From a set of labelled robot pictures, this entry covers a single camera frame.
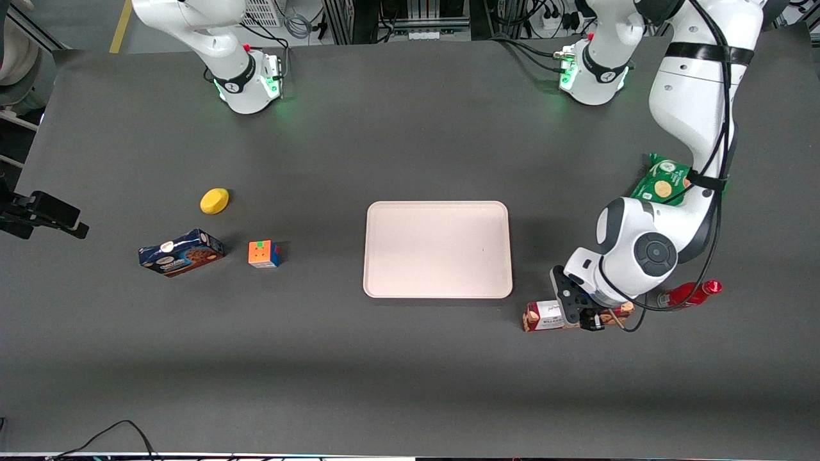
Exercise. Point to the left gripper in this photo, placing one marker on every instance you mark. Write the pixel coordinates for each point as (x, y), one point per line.
(596, 318)

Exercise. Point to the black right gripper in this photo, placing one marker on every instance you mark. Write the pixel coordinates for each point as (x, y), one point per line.
(8, 209)

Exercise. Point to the red cookie box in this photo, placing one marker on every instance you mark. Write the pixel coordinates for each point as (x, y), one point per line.
(544, 316)

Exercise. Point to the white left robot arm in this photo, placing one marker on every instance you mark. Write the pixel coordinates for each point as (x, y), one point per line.
(692, 96)

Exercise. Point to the blue cookie box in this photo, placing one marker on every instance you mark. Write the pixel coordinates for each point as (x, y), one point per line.
(182, 254)

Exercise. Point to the beige plastic tray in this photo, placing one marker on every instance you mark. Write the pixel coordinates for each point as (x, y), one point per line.
(437, 250)

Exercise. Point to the red cola bottle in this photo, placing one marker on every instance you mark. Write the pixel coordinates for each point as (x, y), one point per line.
(695, 291)

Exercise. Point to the green chips bag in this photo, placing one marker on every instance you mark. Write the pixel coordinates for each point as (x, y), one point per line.
(660, 182)

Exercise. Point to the yellow round lid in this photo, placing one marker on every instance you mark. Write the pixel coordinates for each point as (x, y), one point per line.
(214, 201)

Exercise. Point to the colourful puzzle cube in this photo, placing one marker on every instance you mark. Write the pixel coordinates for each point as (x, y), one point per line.
(262, 254)

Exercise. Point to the white power strip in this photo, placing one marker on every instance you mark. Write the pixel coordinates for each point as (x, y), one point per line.
(558, 21)

